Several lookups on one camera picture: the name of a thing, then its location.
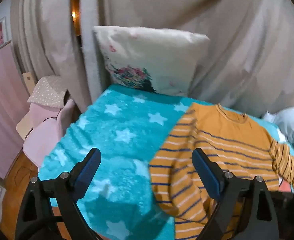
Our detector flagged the white floral pillow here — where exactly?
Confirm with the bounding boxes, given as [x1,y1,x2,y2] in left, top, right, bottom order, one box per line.
[92,26,210,97]

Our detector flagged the light wooden board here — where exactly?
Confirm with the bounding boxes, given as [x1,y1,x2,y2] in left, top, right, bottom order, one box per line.
[22,72,36,97]

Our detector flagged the beige curtain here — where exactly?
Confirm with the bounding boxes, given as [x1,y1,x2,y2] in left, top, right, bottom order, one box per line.
[10,0,294,120]

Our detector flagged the polka dot cushion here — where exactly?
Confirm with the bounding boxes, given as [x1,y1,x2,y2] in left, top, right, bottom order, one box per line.
[27,76,70,108]

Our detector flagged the orange striped shirt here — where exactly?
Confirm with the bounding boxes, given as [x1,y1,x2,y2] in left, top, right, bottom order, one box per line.
[148,102,294,240]

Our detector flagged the pink chair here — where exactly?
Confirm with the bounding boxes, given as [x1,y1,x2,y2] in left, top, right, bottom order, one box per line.
[23,99,75,168]

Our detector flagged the turquoise star-print blanket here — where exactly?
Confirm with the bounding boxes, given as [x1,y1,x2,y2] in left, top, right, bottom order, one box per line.
[37,84,294,240]

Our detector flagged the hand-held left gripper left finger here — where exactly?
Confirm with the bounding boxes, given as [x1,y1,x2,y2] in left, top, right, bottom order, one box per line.
[15,147,102,240]

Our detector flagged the pink wardrobe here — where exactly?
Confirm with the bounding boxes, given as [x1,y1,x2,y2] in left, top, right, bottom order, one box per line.
[0,40,30,180]

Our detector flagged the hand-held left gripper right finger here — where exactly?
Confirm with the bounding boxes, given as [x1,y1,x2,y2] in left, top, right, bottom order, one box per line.
[192,148,279,240]

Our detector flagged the pale blue plush toy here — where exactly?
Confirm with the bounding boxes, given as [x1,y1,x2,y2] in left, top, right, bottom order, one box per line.
[262,107,294,158]

